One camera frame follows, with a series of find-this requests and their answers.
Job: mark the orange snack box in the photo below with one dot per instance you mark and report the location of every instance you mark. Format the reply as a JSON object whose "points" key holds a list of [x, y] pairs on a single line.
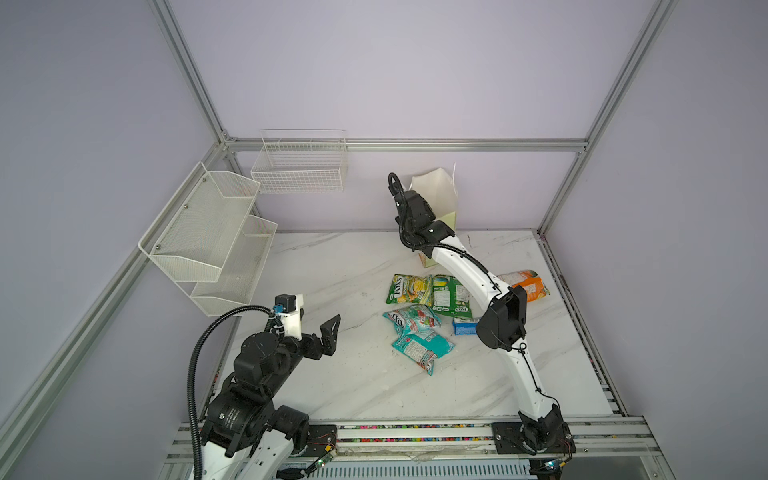
{"points": [[530, 281]]}

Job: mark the yellow green snack packet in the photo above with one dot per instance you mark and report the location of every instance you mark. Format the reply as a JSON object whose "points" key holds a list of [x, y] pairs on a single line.
{"points": [[410, 289]]}

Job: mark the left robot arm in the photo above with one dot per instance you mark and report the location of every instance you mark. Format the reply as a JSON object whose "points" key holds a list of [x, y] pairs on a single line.
{"points": [[243, 414]]}

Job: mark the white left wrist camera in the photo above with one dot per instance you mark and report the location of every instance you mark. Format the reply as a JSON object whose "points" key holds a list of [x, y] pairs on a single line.
{"points": [[288, 312]]}

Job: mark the white green paper bag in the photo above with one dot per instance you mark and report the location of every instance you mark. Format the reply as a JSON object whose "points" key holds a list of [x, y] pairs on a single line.
{"points": [[439, 190]]}

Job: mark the white mesh wall shelf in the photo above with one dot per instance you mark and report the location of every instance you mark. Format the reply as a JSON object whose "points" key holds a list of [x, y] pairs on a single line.
{"points": [[209, 242]]}

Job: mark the red green candy packet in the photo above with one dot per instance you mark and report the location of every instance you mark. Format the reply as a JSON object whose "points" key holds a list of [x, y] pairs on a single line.
{"points": [[412, 319]]}

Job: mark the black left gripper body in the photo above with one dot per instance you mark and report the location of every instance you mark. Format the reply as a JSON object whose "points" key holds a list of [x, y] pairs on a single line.
{"points": [[308, 346]]}

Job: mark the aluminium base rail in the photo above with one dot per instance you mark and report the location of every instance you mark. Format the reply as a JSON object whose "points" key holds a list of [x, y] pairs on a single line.
{"points": [[616, 446]]}

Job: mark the teal snack packet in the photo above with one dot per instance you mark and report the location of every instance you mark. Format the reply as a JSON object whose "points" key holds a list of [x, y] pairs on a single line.
{"points": [[423, 348]]}

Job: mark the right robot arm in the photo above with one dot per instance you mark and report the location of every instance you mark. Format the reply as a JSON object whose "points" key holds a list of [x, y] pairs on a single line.
{"points": [[502, 326]]}

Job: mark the white wire wall basket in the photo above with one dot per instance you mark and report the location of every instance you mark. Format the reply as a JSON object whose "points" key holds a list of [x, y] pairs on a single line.
{"points": [[301, 161]]}

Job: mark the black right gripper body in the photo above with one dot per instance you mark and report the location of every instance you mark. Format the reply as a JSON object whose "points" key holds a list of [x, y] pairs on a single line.
{"points": [[426, 213]]}

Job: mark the small blue box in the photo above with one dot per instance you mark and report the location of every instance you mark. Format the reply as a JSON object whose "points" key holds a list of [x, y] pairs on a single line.
{"points": [[464, 326]]}

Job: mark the aluminium frame post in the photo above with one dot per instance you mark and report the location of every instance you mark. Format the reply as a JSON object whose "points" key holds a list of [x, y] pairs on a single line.
{"points": [[174, 37]]}

